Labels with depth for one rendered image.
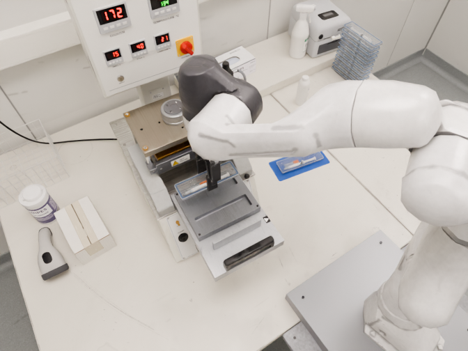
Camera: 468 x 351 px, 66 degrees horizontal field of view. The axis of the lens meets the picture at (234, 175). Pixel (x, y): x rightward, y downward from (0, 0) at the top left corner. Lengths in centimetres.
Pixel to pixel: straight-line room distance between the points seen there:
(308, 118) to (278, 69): 120
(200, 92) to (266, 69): 106
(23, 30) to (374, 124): 117
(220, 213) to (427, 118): 65
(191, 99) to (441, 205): 48
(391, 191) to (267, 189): 47
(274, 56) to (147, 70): 86
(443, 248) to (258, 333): 62
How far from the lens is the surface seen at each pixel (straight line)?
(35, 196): 134
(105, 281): 128
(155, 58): 113
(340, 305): 118
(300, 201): 136
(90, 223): 128
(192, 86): 72
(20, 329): 221
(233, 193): 106
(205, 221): 104
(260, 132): 61
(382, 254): 128
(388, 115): 57
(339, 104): 59
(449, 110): 65
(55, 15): 147
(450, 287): 82
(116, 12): 103
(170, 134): 107
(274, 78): 173
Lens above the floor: 190
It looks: 55 degrees down
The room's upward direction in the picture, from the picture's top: straight up
